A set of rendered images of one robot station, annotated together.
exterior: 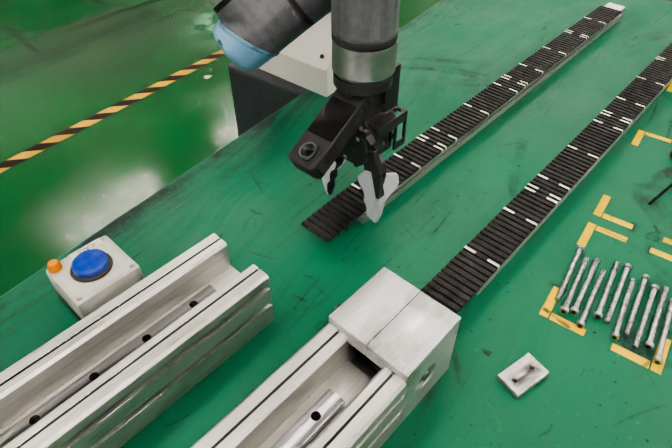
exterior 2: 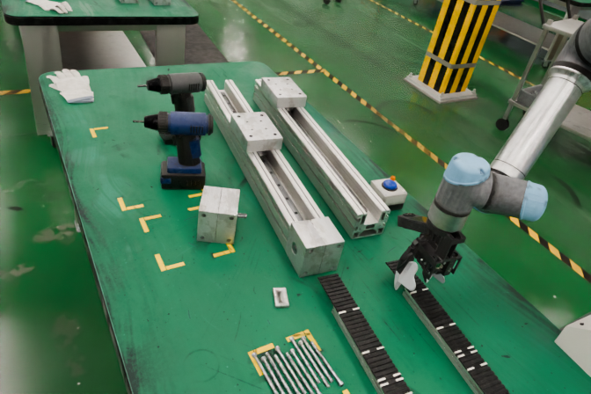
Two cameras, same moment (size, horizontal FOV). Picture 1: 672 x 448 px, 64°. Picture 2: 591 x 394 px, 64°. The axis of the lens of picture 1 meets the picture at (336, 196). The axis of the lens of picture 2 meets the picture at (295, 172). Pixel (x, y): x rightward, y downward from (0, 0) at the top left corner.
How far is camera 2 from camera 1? 1.06 m
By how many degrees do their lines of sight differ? 80
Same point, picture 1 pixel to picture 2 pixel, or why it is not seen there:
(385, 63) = (433, 212)
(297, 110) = (533, 317)
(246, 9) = not seen: hidden behind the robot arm
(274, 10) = not seen: hidden behind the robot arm
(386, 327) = (314, 227)
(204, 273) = (373, 208)
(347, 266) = (372, 273)
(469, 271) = (341, 299)
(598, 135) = not seen: outside the picture
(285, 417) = (300, 208)
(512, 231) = (361, 337)
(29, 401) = (337, 167)
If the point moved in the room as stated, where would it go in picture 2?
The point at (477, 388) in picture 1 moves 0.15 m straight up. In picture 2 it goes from (284, 280) to (295, 232)
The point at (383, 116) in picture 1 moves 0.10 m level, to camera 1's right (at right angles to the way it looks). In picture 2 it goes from (432, 251) to (423, 280)
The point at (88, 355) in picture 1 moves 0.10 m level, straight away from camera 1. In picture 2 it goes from (347, 177) to (378, 177)
